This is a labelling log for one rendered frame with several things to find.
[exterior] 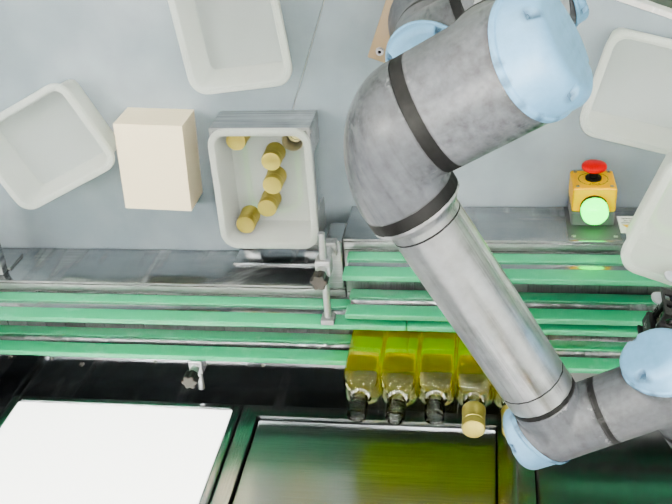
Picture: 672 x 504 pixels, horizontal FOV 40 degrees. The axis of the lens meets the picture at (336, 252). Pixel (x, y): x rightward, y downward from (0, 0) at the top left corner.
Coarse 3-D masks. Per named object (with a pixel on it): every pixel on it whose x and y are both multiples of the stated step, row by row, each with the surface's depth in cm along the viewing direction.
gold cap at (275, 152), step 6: (270, 144) 160; (276, 144) 160; (270, 150) 158; (276, 150) 158; (282, 150) 160; (264, 156) 157; (270, 156) 157; (276, 156) 157; (282, 156) 159; (264, 162) 158; (270, 162) 158; (276, 162) 157; (270, 168) 158; (276, 168) 158
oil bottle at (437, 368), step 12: (432, 336) 152; (444, 336) 151; (456, 336) 152; (432, 348) 149; (444, 348) 149; (456, 348) 152; (420, 360) 147; (432, 360) 146; (444, 360) 146; (456, 360) 152; (420, 372) 144; (432, 372) 143; (444, 372) 143; (420, 384) 143; (432, 384) 142; (444, 384) 142; (420, 396) 144
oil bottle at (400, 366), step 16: (400, 336) 153; (416, 336) 152; (384, 352) 150; (400, 352) 149; (416, 352) 149; (384, 368) 146; (400, 368) 145; (416, 368) 146; (384, 384) 144; (400, 384) 143; (416, 384) 145; (384, 400) 145
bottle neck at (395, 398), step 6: (396, 390) 143; (390, 396) 142; (396, 396) 142; (402, 396) 142; (390, 402) 141; (396, 402) 140; (402, 402) 141; (390, 408) 140; (396, 408) 139; (402, 408) 140; (390, 414) 141; (396, 414) 142; (402, 414) 139; (390, 420) 140; (396, 420) 140; (402, 420) 139
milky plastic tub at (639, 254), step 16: (656, 176) 123; (656, 192) 118; (640, 208) 125; (656, 208) 126; (640, 224) 120; (656, 224) 127; (640, 240) 129; (656, 240) 128; (624, 256) 122; (640, 256) 125; (656, 256) 126; (640, 272) 123; (656, 272) 123
